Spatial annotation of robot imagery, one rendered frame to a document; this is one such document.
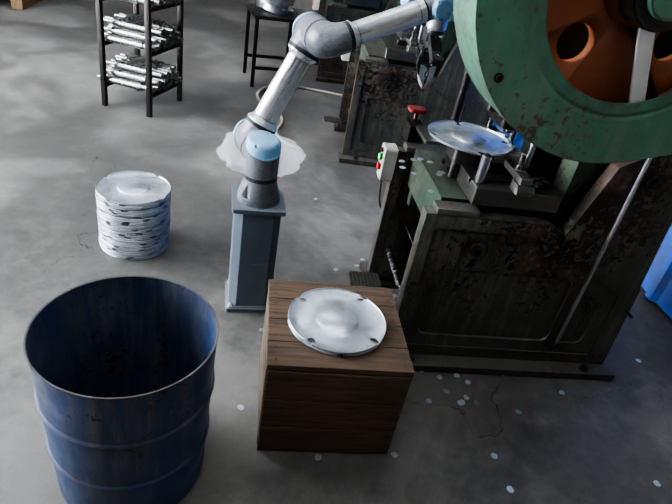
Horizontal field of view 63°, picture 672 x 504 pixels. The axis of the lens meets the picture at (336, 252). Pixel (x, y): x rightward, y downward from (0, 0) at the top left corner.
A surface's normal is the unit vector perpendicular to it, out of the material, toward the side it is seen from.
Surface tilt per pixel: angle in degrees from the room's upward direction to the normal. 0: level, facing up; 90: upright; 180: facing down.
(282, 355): 0
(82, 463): 92
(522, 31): 90
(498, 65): 90
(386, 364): 0
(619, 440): 0
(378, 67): 90
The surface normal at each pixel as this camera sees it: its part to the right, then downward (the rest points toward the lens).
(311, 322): 0.16, -0.83
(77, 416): -0.15, 0.54
